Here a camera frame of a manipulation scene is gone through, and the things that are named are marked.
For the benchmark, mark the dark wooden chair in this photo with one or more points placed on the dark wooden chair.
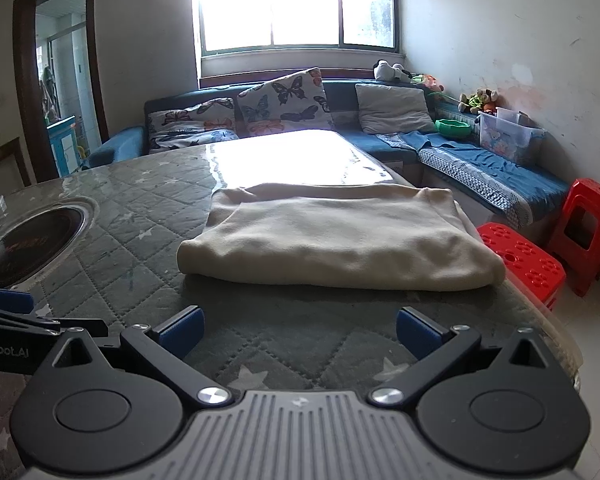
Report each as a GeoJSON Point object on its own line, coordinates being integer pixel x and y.
{"type": "Point", "coordinates": [17, 155]}

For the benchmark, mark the brown plush bear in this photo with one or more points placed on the brown plush bear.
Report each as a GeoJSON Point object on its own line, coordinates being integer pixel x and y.
{"type": "Point", "coordinates": [487, 99]}

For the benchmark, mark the light blue cabinet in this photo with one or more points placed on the light blue cabinet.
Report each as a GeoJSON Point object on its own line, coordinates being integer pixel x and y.
{"type": "Point", "coordinates": [62, 145]}

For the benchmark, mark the panda plush toy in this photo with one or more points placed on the panda plush toy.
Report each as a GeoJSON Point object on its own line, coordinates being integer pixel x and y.
{"type": "Point", "coordinates": [390, 71]}

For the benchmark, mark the tall red plastic stool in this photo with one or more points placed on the tall red plastic stool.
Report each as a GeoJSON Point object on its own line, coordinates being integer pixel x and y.
{"type": "Point", "coordinates": [597, 195]}

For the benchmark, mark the plain grey pillow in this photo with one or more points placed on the plain grey pillow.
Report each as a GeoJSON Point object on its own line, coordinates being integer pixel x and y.
{"type": "Point", "coordinates": [392, 107]}

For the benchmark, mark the cream sweater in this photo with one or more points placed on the cream sweater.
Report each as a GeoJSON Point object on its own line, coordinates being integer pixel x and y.
{"type": "Point", "coordinates": [330, 240]}

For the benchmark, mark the window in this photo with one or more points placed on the window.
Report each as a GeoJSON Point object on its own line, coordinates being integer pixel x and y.
{"type": "Point", "coordinates": [290, 5]}

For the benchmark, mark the blue corner sofa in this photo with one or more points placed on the blue corner sofa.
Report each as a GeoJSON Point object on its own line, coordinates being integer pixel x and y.
{"type": "Point", "coordinates": [341, 96]}

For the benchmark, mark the green orange plush toy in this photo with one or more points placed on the green orange plush toy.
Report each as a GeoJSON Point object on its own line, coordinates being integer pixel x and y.
{"type": "Point", "coordinates": [426, 82]}

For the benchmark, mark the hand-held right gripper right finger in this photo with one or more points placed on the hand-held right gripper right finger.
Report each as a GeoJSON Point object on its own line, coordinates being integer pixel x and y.
{"type": "Point", "coordinates": [415, 331]}

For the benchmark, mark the blue sofa throw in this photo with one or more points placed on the blue sofa throw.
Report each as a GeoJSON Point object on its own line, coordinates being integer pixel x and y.
{"type": "Point", "coordinates": [480, 165]}

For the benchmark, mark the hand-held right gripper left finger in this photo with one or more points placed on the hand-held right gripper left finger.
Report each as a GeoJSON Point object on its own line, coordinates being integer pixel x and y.
{"type": "Point", "coordinates": [182, 331]}

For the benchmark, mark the red perforated plastic stool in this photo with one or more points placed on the red perforated plastic stool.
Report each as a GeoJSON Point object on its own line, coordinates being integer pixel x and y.
{"type": "Point", "coordinates": [522, 257]}

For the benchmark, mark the grey quilted star tablecloth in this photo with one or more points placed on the grey quilted star tablecloth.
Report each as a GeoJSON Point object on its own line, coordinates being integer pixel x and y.
{"type": "Point", "coordinates": [155, 200]}

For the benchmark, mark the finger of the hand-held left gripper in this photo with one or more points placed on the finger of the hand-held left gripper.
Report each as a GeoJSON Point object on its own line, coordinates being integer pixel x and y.
{"type": "Point", "coordinates": [80, 328]}
{"type": "Point", "coordinates": [5, 300]}

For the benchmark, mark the hanging clothes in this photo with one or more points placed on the hanging clothes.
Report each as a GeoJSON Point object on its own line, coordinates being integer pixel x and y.
{"type": "Point", "coordinates": [47, 87]}

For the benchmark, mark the round black induction cooktop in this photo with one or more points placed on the round black induction cooktop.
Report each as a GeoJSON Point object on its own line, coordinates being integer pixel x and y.
{"type": "Point", "coordinates": [30, 245]}

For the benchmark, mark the clear plastic storage box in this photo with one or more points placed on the clear plastic storage box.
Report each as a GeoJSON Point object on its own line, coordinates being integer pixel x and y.
{"type": "Point", "coordinates": [505, 140]}

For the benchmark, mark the dark wooden door frame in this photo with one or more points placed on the dark wooden door frame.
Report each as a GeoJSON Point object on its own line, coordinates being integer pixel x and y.
{"type": "Point", "coordinates": [24, 85]}

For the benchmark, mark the green plastic bowl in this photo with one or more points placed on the green plastic bowl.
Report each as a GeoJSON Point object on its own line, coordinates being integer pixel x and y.
{"type": "Point", "coordinates": [452, 129]}

